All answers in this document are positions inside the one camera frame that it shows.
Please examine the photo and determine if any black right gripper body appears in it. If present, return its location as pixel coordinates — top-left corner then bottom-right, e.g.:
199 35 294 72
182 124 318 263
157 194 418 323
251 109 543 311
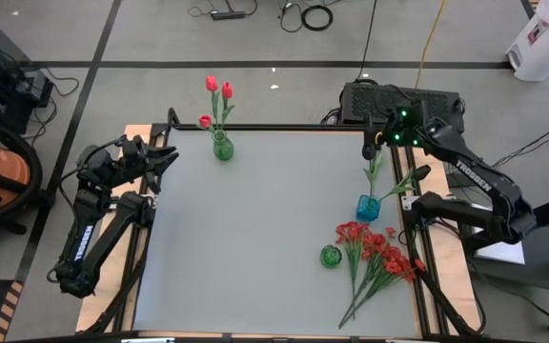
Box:
364 108 412 148

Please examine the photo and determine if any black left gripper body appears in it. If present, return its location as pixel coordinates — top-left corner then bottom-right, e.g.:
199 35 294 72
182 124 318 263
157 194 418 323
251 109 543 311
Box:
119 134 161 194

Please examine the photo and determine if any black artificial tulip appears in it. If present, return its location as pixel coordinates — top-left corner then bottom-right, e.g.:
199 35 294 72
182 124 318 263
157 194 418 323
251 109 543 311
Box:
362 142 384 199
374 164 432 204

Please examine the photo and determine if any red artificial tulip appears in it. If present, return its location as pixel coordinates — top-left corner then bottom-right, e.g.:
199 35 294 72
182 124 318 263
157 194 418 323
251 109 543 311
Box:
196 113 221 139
205 74 223 139
216 81 236 139

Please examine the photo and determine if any small red blossom spray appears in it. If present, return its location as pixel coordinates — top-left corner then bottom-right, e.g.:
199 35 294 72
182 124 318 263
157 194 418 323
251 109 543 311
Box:
335 220 370 318

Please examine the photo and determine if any large red blossom spray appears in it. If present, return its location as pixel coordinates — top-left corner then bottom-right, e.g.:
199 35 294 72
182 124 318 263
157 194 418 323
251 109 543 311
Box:
337 226 427 331

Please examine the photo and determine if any squat green glass vase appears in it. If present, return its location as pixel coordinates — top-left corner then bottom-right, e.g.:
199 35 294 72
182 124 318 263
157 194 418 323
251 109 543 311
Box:
319 244 343 270

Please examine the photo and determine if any slim green glass vase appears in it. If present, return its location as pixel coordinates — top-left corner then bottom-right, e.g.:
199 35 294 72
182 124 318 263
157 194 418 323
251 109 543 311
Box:
212 129 235 162

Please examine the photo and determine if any blue glass vase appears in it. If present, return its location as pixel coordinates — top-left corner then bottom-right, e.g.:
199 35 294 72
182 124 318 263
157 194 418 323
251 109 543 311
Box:
355 193 383 224

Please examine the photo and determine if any black perforated computer case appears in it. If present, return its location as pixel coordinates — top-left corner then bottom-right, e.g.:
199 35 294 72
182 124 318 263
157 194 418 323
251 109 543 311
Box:
339 81 465 133

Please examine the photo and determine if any orange and black vacuum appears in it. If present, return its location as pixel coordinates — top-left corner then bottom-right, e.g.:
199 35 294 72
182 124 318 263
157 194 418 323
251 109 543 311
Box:
0 117 56 228

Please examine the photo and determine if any orange vacuum cleaner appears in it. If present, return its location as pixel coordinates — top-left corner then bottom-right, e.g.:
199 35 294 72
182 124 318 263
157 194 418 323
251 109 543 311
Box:
0 132 32 211

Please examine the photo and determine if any black power strip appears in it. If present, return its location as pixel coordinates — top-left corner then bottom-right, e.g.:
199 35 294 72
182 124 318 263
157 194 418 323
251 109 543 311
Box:
210 10 247 22

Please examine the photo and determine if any white sheet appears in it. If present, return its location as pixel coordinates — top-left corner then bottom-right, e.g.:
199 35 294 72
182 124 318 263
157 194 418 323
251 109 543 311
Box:
473 209 527 266

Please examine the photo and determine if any white bin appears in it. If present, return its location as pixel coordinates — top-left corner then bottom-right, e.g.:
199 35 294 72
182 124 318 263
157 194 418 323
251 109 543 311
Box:
505 0 549 82

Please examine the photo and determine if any black hanging cable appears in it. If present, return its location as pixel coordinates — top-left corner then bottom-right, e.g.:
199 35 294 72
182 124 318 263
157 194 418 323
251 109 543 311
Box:
356 0 379 81

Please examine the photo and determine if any yellow hanging cable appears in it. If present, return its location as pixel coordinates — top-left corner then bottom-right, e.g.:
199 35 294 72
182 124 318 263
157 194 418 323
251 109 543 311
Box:
415 0 448 91

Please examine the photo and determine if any black table frame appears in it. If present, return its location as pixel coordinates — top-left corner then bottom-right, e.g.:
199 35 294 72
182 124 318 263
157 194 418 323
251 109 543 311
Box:
76 107 488 343

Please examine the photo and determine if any coiled black cable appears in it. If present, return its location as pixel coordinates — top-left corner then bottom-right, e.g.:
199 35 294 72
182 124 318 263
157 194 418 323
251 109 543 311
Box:
300 4 335 32

